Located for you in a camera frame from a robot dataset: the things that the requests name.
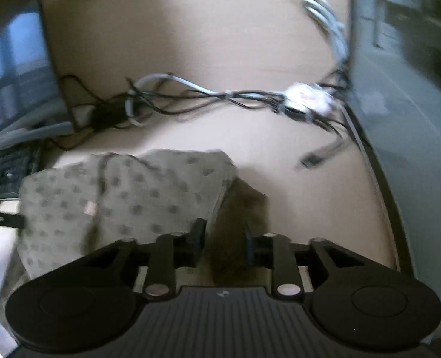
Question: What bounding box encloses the white computer tower case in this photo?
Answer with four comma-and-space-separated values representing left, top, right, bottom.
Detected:
349, 0, 441, 339

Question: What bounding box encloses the black computer monitor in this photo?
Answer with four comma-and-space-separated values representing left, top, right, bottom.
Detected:
0, 0, 75, 149

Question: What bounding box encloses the white cable connector bundle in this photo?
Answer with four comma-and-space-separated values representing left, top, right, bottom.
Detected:
279, 82, 335, 116

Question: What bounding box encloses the black keyboard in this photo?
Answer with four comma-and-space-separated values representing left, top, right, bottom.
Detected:
0, 142, 42, 200

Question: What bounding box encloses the white power cable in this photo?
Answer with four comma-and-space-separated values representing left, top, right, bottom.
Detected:
279, 0, 350, 68

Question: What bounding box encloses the brown polka dot sweater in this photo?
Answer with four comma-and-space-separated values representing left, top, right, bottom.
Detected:
0, 149, 268, 321

